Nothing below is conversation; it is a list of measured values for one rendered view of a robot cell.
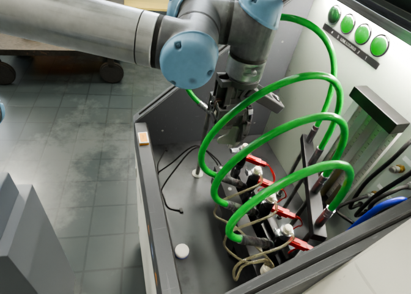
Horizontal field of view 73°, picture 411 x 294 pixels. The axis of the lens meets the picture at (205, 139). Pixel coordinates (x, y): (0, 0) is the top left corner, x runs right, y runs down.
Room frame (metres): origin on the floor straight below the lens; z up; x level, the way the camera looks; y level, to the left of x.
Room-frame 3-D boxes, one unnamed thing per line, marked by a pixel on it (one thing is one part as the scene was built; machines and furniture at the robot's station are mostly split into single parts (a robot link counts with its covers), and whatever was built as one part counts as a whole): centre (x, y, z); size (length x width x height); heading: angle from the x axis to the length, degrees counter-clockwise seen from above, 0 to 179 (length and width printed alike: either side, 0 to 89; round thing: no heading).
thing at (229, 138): (0.50, -0.05, 1.16); 0.06 x 0.03 x 0.09; 114
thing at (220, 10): (0.49, 0.05, 1.42); 0.11 x 0.11 x 0.08; 3
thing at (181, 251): (0.35, 0.01, 0.84); 0.04 x 0.04 x 0.01
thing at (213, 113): (0.51, -0.04, 1.27); 0.09 x 0.08 x 0.12; 114
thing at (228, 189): (0.43, -0.16, 0.91); 0.34 x 0.10 x 0.15; 24
